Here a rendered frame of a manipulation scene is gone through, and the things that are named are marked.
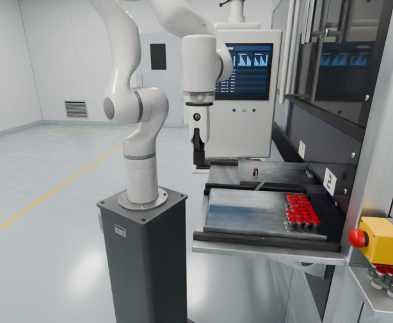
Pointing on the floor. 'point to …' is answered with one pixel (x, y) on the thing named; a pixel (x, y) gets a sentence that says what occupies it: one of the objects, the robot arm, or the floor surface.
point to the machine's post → (377, 159)
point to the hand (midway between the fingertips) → (199, 157)
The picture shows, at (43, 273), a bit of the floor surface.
